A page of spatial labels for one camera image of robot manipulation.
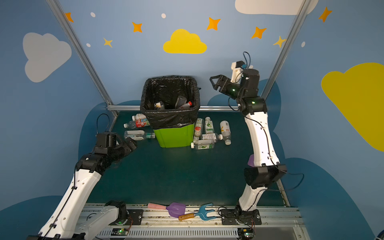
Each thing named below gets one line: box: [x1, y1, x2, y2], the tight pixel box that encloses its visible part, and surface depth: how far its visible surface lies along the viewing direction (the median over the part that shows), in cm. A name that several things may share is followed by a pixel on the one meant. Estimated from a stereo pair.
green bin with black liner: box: [140, 75, 201, 148], surface depth 91 cm
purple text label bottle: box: [201, 133, 224, 141], surface depth 106 cm
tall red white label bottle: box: [193, 118, 203, 145], surface depth 106 cm
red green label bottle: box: [123, 118, 150, 129], surface depth 113 cm
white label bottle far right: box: [220, 120, 232, 146], surface depth 107 cm
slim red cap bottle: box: [179, 101, 193, 110], surface depth 96 cm
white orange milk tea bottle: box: [132, 113, 147, 121], surface depth 116 cm
